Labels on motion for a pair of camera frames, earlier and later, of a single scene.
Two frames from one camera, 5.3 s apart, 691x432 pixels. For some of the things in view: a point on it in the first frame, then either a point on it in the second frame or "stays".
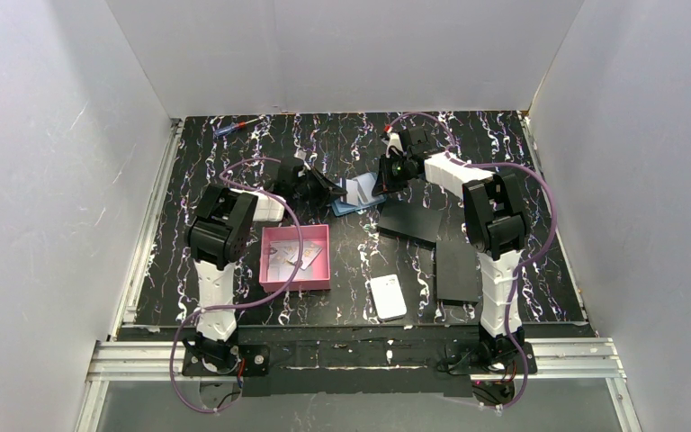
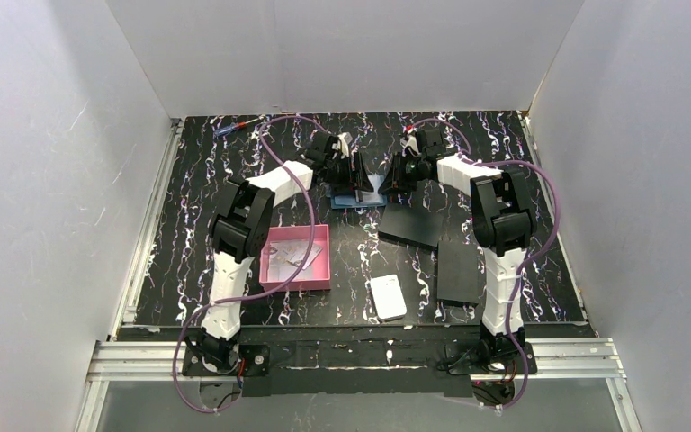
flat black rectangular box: (457, 272) stays
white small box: (389, 298) stays
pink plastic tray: (279, 253) stays
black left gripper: (311, 183) -> (345, 170)
